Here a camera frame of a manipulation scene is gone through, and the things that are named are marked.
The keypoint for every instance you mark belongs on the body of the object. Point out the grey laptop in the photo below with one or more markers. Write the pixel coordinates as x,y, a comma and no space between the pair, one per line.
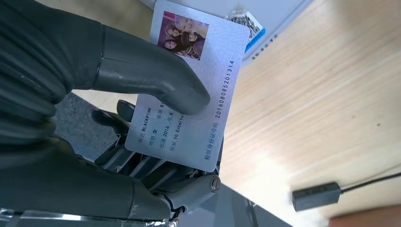
282,12

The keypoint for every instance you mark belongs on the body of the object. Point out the black card reader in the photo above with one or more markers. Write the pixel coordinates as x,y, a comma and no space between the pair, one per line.
316,196

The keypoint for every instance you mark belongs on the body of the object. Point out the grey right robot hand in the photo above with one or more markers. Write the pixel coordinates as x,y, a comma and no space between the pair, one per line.
78,188

